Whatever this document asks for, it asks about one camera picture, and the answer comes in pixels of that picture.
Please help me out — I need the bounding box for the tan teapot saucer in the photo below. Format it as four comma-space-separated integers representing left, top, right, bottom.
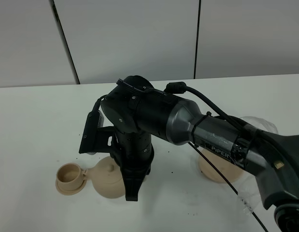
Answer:
198, 147, 245, 184

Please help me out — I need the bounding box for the clear plastic wrap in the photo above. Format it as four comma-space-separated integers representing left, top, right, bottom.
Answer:
236, 116, 279, 216

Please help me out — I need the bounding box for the tan saucer front left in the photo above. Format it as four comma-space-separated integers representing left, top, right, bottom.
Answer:
55, 180, 87, 196

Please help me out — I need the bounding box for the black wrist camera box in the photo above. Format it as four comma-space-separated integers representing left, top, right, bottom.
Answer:
79, 110, 114, 155

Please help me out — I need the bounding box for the brown teacup front left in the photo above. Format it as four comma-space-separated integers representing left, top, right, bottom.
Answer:
56, 163, 87, 190

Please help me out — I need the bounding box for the brown teapot with lid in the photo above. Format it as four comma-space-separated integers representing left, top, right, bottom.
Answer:
85, 157, 126, 199

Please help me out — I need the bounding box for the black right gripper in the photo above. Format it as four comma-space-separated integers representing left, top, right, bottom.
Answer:
110, 128, 154, 201

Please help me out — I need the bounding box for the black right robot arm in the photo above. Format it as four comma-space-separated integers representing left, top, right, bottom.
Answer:
100, 76, 299, 232

